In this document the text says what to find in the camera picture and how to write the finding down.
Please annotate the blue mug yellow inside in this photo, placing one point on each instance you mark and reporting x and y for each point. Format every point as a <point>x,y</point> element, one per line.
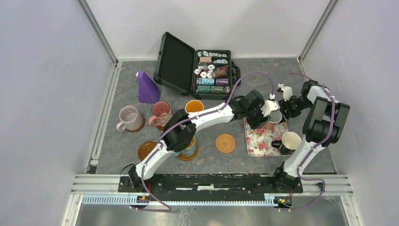
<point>193,142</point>

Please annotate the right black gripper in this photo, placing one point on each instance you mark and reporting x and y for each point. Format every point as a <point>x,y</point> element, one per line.
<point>288,114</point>

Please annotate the floral rectangular tray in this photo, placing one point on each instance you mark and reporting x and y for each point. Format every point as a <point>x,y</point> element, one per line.
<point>259,140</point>

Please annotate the black mug cream inside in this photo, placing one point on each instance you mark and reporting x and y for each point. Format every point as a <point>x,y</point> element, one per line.
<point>288,143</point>

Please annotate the woven rattan round coaster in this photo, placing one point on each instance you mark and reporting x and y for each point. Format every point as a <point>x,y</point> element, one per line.
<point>225,143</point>

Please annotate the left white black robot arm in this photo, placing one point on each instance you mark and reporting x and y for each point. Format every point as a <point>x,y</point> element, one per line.
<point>183,126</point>

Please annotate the pink ceramic mug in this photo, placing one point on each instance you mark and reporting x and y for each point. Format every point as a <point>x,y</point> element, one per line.
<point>161,114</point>

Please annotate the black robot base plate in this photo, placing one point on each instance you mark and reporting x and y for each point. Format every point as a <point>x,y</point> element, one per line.
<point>211,187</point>

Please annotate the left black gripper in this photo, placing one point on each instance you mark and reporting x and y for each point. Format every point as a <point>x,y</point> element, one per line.
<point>259,121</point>

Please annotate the lavender ceramic mug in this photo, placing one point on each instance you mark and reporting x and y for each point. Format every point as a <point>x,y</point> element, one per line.
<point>130,118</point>

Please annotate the brown wooden coaster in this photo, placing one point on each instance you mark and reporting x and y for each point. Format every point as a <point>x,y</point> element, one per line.
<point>139,128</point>
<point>189,153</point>
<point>145,149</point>

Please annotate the floral mug orange inside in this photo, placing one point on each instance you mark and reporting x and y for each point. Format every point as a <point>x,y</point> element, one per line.
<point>194,106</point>

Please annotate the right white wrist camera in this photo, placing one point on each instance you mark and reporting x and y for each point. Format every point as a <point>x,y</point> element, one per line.
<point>286,91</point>

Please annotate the black poker chip case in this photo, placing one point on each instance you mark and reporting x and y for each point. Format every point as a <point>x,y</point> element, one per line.
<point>203,73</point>

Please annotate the purple plastic wedge stand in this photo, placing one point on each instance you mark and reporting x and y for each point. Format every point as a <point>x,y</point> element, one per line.
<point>148,92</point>

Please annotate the white ceramic mug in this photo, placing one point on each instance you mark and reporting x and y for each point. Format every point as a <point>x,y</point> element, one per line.
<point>275,118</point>

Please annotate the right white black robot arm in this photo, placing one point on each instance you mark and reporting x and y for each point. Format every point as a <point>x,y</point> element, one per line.
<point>323,126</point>

